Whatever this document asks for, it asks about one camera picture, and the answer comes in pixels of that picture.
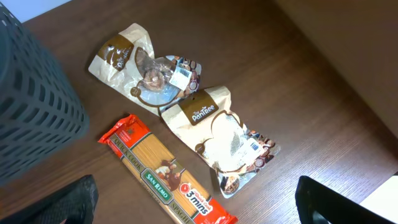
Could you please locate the beige flour bag lower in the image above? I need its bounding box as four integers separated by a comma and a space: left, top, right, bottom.
161, 86, 280, 198

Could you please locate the grey plastic basket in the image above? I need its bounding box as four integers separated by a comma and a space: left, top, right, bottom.
1, 5, 90, 186

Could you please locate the beige nut bag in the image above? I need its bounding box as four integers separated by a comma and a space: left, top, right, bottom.
88, 23, 202, 116

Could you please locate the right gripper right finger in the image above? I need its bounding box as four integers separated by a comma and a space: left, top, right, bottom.
295, 175, 393, 224

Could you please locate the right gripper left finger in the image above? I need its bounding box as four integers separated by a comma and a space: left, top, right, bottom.
1, 175, 99, 224

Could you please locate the orange spaghetti packet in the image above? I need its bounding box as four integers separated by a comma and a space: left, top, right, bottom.
98, 114, 238, 224

